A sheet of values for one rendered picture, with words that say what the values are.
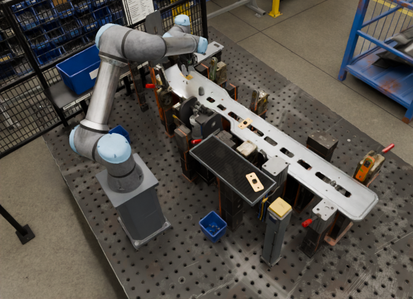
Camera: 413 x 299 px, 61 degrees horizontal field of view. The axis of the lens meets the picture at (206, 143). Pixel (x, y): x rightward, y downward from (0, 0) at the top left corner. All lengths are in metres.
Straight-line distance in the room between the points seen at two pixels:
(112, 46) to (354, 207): 1.17
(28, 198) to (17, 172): 0.32
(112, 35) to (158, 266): 1.05
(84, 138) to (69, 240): 1.47
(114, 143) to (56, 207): 1.69
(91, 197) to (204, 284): 0.80
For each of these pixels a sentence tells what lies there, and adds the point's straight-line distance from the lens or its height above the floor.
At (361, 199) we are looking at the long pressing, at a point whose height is 1.00.
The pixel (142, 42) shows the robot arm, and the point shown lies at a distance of 1.36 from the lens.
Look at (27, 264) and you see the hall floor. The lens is 2.86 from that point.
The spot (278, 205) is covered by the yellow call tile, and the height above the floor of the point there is 1.16.
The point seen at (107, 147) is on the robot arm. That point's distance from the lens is 1.37.
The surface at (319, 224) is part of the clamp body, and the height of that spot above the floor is 1.01.
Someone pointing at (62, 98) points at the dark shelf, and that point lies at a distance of 2.16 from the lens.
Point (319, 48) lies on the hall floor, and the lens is 4.21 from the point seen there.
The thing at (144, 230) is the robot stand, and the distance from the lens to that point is 1.75.
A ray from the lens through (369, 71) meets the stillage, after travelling 3.72.
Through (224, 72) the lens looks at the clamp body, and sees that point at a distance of 2.15.
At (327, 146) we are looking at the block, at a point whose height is 1.03.
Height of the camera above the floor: 2.31
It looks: 49 degrees down
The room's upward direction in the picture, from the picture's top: 5 degrees counter-clockwise
